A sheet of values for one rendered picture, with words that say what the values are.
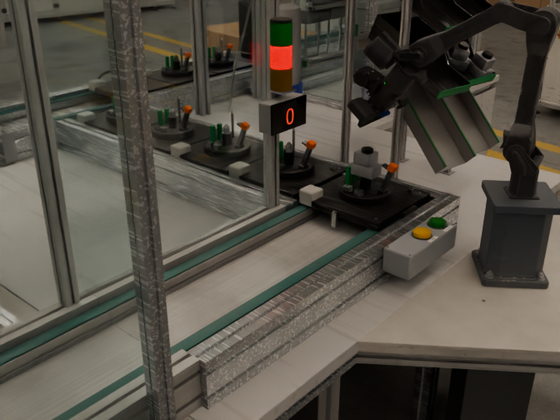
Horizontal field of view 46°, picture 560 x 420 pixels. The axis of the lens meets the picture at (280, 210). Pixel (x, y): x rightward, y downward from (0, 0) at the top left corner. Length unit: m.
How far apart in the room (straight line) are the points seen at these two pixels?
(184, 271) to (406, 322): 0.47
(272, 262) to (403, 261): 0.29
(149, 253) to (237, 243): 0.62
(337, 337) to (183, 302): 0.32
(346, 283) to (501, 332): 0.33
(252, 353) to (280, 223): 0.47
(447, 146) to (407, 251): 0.51
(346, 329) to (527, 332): 0.37
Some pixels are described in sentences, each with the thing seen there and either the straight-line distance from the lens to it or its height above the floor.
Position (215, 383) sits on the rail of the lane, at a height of 0.90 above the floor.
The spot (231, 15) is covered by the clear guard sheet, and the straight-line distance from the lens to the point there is 1.42.
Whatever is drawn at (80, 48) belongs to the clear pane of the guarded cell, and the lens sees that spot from 0.78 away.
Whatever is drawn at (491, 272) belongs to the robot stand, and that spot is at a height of 0.89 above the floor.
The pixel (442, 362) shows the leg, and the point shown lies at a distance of 1.41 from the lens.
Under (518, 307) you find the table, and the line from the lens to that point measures 1.52.
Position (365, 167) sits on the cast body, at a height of 1.05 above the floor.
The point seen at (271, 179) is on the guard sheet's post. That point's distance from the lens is 1.59.
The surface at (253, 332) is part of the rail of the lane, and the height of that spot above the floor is 0.96.
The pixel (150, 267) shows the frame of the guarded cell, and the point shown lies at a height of 1.21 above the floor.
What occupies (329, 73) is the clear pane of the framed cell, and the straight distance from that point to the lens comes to 2.79.
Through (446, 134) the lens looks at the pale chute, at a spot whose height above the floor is 1.06.
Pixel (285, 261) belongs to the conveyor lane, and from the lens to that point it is 1.48.
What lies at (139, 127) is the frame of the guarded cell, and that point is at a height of 1.40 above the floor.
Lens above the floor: 1.65
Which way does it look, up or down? 25 degrees down
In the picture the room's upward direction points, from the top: straight up
